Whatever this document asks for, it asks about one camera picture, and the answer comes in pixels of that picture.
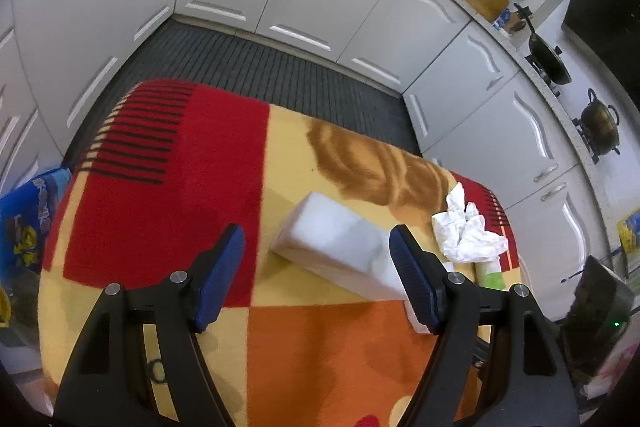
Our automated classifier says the dark striped floor mat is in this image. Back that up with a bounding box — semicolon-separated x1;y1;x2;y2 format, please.
65;19;423;168

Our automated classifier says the red yellow printed blanket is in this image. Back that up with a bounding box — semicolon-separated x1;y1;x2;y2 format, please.
37;79;526;427

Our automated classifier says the white crumpled tissue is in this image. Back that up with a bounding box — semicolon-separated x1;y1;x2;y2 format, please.
431;182;510;265

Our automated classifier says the black wok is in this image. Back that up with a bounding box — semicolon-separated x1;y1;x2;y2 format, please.
515;4;572;86

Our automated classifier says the dark metal pot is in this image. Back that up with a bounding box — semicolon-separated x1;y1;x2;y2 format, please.
572;88;622;158

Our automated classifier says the white foam block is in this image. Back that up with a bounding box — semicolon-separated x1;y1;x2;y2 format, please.
270;192;431;335

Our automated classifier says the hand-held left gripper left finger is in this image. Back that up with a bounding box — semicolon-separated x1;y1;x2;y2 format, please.
52;223;247;427

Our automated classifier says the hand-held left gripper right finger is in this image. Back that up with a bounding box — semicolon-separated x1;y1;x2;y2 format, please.
389;224;581;427

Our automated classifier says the blue printed bag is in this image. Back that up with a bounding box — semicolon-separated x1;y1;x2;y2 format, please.
0;167;71;268

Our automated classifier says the speckled kitchen countertop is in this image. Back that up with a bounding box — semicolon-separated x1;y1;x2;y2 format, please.
320;0;601;168

